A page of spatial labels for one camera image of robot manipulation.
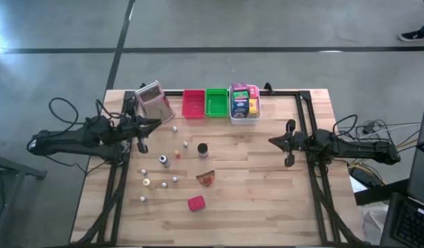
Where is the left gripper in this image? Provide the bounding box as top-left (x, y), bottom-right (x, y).
top-left (118, 99), bottom-right (163, 154)

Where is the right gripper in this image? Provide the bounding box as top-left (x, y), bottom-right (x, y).
top-left (268, 119), bottom-right (309, 167)

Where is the yellow Corn Pops cereal box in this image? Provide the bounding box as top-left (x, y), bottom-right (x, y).
top-left (248, 99), bottom-right (261, 116)

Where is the blue Frosted Flakes cereal box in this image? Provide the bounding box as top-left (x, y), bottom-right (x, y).
top-left (231, 99), bottom-right (250, 118)

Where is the taco seasoning mix packet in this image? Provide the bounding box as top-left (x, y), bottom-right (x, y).
top-left (195, 169), bottom-right (216, 188)

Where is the white plastic basket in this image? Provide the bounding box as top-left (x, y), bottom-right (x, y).
top-left (228, 84), bottom-right (262, 126)

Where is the red plastic basket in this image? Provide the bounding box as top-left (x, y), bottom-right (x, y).
top-left (181, 88), bottom-right (206, 120)

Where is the green plastic basket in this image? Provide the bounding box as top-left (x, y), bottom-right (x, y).
top-left (204, 87), bottom-right (230, 118)

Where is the black power brick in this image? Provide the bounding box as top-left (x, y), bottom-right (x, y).
top-left (349, 165), bottom-right (383, 189)

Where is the black desk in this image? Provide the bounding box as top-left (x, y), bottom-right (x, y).
top-left (354, 178), bottom-right (410, 207)

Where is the white plastic bag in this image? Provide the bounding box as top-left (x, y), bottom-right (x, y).
top-left (361, 203), bottom-right (388, 244)

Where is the grey metal table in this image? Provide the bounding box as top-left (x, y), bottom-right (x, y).
top-left (0, 151), bottom-right (47, 248)

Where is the dark grey laptop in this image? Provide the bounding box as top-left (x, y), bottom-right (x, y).
top-left (380, 106), bottom-right (424, 248)

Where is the person's foot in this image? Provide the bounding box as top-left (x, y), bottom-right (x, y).
top-left (397, 30), bottom-right (424, 43)

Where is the metal box grater pink handle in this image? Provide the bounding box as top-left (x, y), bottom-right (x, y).
top-left (134, 79), bottom-right (176, 125)

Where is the black table frame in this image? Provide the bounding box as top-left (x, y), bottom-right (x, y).
top-left (74, 89), bottom-right (364, 247)

